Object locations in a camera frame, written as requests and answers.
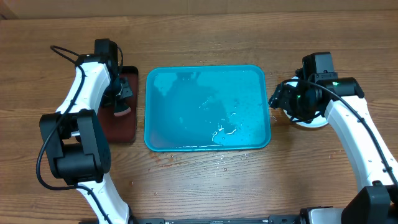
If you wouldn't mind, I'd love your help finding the green and red sponge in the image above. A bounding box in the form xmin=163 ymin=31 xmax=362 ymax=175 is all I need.
xmin=113 ymin=101 xmax=131 ymax=117

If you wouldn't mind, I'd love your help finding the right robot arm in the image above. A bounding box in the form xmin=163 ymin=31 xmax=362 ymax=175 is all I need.
xmin=269 ymin=52 xmax=397 ymax=224

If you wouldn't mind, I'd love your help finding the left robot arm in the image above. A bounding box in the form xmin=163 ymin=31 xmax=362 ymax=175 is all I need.
xmin=35 ymin=39 xmax=137 ymax=223

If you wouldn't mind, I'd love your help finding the black tray with red liner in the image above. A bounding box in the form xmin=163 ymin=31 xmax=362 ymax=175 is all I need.
xmin=98 ymin=66 xmax=139 ymax=144

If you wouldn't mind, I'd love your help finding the teal plastic tray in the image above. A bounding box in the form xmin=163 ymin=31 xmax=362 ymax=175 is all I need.
xmin=144 ymin=65 xmax=271 ymax=152

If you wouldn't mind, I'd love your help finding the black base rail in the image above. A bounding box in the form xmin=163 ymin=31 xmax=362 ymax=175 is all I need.
xmin=130 ymin=215 xmax=306 ymax=224

